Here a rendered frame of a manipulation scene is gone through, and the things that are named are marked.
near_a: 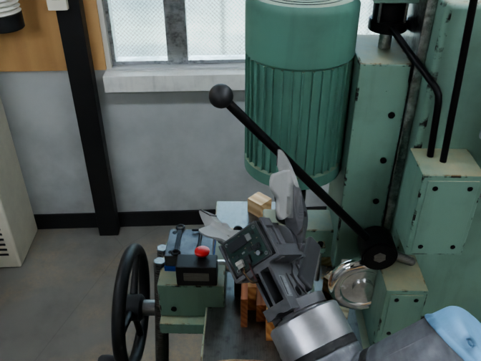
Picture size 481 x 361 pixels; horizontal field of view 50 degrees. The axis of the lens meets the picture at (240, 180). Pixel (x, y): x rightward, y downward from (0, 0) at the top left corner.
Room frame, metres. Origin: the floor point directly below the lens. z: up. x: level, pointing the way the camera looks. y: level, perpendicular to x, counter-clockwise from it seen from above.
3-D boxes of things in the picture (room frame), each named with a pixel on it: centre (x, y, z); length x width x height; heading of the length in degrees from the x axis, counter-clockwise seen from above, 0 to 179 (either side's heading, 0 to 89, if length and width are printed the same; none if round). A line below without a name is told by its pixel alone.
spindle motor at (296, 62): (0.81, -0.10, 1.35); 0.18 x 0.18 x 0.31
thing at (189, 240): (0.80, 0.10, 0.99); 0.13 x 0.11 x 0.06; 179
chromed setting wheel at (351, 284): (0.69, -0.22, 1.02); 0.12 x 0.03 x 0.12; 89
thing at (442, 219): (0.66, -0.31, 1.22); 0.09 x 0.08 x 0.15; 89
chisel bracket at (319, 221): (0.81, -0.11, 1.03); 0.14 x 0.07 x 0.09; 89
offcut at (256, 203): (1.06, -0.05, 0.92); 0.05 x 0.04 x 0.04; 46
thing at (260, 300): (0.82, -0.04, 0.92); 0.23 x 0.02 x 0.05; 179
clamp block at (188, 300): (0.81, 0.10, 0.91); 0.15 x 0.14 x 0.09; 179
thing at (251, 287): (0.81, -0.02, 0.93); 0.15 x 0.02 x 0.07; 179
